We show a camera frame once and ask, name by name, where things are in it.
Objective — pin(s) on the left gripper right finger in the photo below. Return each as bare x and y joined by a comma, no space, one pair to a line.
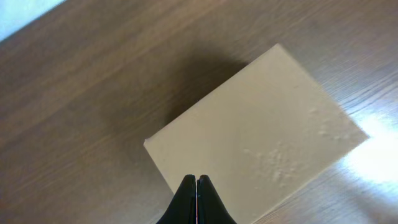
210,208

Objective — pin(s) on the brown cardboard box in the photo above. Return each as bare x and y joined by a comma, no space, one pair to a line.
260,136

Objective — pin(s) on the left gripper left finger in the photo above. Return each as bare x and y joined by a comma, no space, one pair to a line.
182,208

